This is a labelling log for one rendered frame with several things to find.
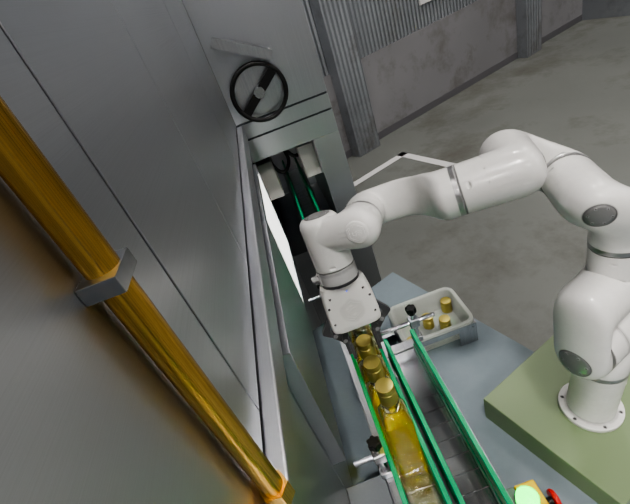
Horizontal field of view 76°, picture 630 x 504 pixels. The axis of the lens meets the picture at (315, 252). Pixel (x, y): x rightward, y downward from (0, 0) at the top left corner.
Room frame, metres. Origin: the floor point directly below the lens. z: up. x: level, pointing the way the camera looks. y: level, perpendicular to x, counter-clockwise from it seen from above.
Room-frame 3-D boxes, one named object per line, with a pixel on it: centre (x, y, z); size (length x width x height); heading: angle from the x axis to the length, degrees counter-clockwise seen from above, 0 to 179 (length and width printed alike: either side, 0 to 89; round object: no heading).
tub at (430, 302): (0.88, -0.26, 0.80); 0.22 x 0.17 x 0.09; 89
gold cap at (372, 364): (0.52, -0.02, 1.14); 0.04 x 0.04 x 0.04
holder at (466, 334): (0.88, -0.23, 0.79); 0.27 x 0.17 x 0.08; 89
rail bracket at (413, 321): (0.77, -0.16, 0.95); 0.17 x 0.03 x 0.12; 89
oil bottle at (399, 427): (0.46, -0.03, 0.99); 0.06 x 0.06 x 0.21; 88
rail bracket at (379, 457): (0.46, 0.05, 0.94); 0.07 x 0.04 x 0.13; 89
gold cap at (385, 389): (0.46, -0.03, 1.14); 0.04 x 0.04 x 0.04
